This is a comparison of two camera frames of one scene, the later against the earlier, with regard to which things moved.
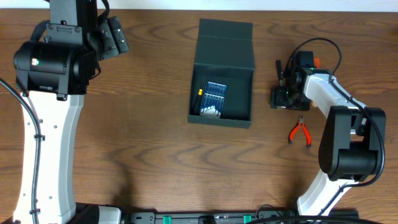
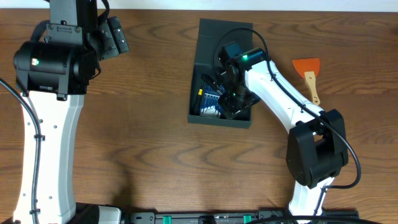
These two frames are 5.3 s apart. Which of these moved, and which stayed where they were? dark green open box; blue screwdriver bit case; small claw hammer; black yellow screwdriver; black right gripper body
Moved: small claw hammer; black right gripper body
Stayed: blue screwdriver bit case; black yellow screwdriver; dark green open box
